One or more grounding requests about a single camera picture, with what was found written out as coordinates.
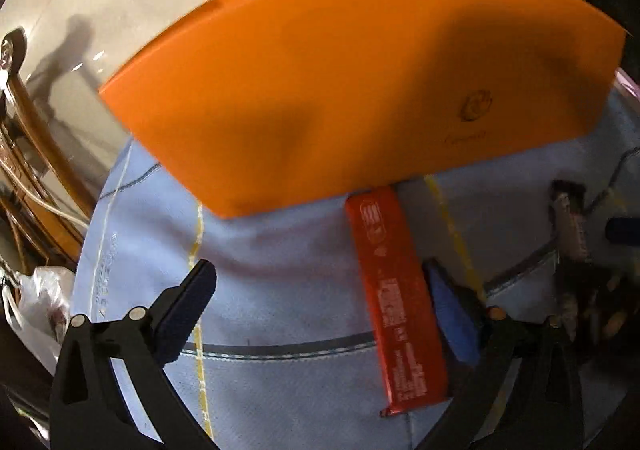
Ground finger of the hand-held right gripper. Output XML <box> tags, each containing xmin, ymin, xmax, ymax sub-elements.
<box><xmin>605</xmin><ymin>216</ymin><xmax>640</xmax><ymax>245</ymax></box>

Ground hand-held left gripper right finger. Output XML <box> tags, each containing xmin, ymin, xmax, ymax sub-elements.
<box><xmin>415</xmin><ymin>257</ymin><xmax>586</xmax><ymax>450</ymax></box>

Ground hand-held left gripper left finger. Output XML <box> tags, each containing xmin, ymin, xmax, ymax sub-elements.
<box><xmin>50</xmin><ymin>258</ymin><xmax>221</xmax><ymax>450</ymax></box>

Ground long red snack packet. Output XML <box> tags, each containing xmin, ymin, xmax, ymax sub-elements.
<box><xmin>345</xmin><ymin>187</ymin><xmax>451</xmax><ymax>418</ymax></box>

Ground orange cardboard box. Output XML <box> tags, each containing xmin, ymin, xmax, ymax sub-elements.
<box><xmin>98</xmin><ymin>0</ymin><xmax>627</xmax><ymax>220</ymax></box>

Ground brown snack packet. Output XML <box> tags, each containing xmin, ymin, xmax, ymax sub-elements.
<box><xmin>550</xmin><ymin>180</ymin><xmax>593</xmax><ymax>261</ymax></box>

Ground dark nut snack packet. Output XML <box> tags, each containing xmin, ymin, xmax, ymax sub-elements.
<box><xmin>555</xmin><ymin>260</ymin><xmax>631</xmax><ymax>346</ymax></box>

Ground blue checked tablecloth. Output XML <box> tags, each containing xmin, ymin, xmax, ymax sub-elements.
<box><xmin>72</xmin><ymin>75</ymin><xmax>640</xmax><ymax>450</ymax></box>

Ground pink cloth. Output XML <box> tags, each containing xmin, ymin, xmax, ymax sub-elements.
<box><xmin>612</xmin><ymin>67</ymin><xmax>640</xmax><ymax>106</ymax></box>

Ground white plastic bag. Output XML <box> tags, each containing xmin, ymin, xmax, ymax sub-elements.
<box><xmin>0</xmin><ymin>266</ymin><xmax>76</xmax><ymax>376</ymax></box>

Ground carved wooden chair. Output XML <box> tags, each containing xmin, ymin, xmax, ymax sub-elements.
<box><xmin>0</xmin><ymin>27</ymin><xmax>98</xmax><ymax>271</ymax></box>

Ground white power cable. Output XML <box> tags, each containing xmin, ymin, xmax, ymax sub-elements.
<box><xmin>0</xmin><ymin>150</ymin><xmax>88</xmax><ymax>226</ymax></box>

